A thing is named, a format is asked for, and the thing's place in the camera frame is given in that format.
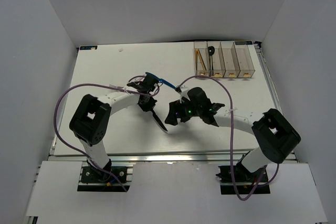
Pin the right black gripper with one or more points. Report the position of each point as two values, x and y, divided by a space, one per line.
176 107

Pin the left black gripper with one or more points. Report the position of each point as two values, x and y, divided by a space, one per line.
150 105

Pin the black knife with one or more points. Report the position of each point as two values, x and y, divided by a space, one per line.
158 121

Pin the blue knife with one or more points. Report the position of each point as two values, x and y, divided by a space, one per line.
163 81

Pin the orange chopstick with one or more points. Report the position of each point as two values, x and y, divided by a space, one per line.
201 59
196 60

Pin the black spoon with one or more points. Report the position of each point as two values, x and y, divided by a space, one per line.
211 51

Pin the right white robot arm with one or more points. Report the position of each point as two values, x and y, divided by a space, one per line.
275 136

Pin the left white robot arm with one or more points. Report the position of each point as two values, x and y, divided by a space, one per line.
90 120

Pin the clear container compartment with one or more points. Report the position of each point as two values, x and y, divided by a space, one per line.
232 69
203 47
218 61
245 62

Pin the left blue label sticker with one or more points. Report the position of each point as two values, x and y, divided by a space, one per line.
90 47

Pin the blue label sticker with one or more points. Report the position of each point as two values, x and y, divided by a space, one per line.
90 47
241 43

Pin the right blue label sticker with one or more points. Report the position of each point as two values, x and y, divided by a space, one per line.
241 43

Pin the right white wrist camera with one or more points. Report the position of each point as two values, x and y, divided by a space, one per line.
182 90

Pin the green handled fork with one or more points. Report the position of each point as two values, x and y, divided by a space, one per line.
115 87

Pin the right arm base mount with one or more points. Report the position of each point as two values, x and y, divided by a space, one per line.
245 183

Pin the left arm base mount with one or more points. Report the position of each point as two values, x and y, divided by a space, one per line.
94 180

